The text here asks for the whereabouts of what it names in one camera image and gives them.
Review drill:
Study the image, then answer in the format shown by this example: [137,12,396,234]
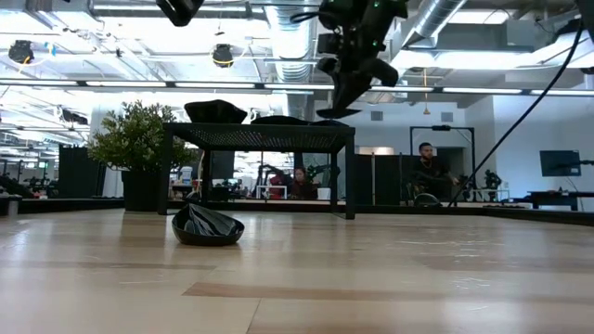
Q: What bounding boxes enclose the large black plastic plate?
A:
[183,98,249,125]

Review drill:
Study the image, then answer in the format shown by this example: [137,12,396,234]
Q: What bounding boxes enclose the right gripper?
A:
[317,22,401,111]

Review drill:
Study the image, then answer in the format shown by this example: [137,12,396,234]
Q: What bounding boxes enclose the small black mini plate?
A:
[316,107,363,120]

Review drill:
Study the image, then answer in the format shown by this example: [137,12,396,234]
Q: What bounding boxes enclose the dark wall monitor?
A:
[539,149,582,177]

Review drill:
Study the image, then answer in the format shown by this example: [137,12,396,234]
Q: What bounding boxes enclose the black partition panel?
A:
[58,146,106,199]
[355,154,419,206]

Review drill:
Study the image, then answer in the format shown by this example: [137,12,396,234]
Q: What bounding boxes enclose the grey bin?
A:
[0,193,23,217]

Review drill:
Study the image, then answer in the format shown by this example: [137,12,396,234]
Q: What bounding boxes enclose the white frame stand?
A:
[255,184,289,200]

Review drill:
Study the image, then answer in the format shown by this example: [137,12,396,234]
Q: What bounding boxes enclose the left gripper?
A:
[155,0,205,28]

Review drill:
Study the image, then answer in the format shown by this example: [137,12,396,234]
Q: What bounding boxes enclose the silver ribbed ventilation duct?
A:
[264,4,322,84]

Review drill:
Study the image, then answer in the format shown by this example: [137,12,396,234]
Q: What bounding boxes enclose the person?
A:
[410,142,459,197]
[286,166,319,201]

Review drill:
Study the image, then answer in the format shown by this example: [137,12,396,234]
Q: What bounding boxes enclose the black plant pot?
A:
[121,169,161,213]

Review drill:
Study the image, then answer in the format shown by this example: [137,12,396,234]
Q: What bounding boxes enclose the long black cable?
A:
[447,20,587,209]

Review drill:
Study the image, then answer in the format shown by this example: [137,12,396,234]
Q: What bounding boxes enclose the yellow hanging pendant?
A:
[421,68,432,116]

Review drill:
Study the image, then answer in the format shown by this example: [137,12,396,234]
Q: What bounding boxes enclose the black leaf shaped mini plate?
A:
[171,202,246,248]

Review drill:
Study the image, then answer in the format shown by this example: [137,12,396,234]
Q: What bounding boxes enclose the black frame stand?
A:
[409,124,476,161]

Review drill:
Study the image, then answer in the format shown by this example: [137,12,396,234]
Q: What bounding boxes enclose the black domed object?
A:
[413,192,442,208]

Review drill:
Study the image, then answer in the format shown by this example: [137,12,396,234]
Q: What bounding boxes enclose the dark desk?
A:
[528,189,594,211]

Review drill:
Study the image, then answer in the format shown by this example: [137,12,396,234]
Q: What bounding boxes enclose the green potted plant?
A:
[86,100,199,173]

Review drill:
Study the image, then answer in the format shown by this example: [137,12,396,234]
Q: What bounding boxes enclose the long ceiling light strip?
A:
[0,79,594,96]

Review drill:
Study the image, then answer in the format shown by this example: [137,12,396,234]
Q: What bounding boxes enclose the black mesh rack table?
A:
[156,122,357,220]

